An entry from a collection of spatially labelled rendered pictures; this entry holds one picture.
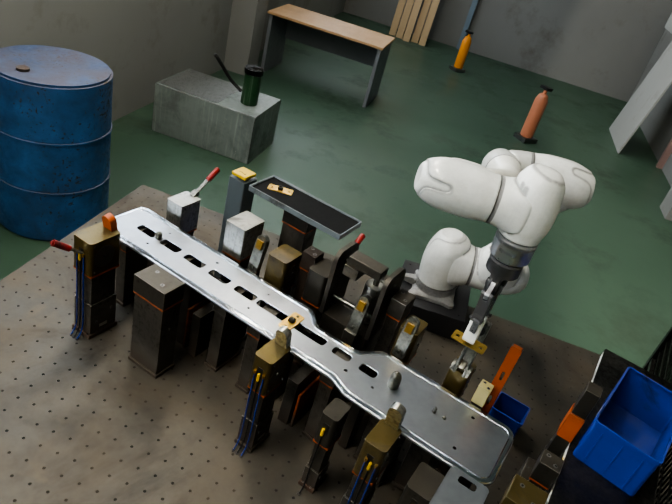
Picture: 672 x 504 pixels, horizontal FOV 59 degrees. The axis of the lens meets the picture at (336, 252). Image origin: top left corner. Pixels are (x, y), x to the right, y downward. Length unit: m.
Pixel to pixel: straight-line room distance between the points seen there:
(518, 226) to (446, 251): 1.02
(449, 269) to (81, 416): 1.33
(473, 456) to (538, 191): 0.69
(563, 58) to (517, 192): 9.84
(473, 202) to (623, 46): 9.94
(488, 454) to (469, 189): 0.70
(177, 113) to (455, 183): 3.90
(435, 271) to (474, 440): 0.85
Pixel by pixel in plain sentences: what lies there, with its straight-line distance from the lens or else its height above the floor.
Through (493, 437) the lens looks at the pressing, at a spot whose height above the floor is 1.00.
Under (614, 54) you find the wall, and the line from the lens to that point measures 11.10.
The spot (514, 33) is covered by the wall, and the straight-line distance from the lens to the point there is 10.96.
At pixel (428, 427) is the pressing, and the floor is 1.00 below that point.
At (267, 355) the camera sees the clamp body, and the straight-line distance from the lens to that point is 1.54.
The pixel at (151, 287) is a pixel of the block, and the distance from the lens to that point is 1.73.
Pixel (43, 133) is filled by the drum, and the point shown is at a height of 0.66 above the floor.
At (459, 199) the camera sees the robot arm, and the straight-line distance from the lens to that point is 1.22.
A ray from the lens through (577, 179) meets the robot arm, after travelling 1.82.
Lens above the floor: 2.10
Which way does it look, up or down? 32 degrees down
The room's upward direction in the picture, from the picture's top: 16 degrees clockwise
